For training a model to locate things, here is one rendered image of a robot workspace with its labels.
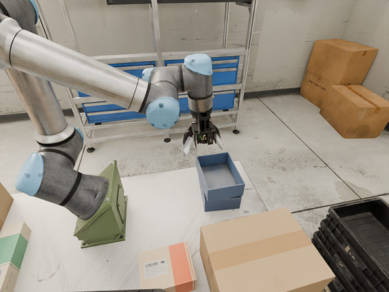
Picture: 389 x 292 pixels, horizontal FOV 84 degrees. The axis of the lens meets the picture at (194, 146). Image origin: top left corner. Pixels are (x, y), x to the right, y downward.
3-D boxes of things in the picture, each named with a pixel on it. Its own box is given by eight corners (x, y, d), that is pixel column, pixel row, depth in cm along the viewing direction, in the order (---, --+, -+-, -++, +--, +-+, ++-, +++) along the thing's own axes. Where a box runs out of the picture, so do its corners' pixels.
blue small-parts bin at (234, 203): (198, 176, 105) (198, 166, 101) (228, 174, 106) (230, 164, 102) (204, 212, 89) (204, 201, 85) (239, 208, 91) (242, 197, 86)
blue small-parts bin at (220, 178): (195, 167, 100) (195, 156, 96) (226, 163, 103) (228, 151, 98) (206, 202, 85) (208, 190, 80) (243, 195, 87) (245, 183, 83)
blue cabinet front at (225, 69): (168, 115, 229) (164, 59, 195) (232, 108, 241) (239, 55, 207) (168, 116, 227) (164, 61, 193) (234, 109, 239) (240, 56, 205)
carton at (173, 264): (144, 305, 64) (140, 295, 59) (141, 263, 73) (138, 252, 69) (196, 289, 67) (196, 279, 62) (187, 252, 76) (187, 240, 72)
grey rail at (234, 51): (59, 64, 185) (57, 58, 182) (245, 52, 213) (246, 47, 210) (55, 67, 177) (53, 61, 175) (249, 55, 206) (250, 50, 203)
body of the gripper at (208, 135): (194, 149, 71) (191, 117, 64) (190, 134, 78) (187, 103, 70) (217, 145, 72) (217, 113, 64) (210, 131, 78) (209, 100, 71)
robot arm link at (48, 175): (51, 211, 68) (0, 195, 60) (65, 177, 78) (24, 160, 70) (70, 194, 63) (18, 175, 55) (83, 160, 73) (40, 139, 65)
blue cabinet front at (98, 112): (88, 123, 216) (68, 66, 182) (161, 115, 228) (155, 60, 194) (88, 124, 214) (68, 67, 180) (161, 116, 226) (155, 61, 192)
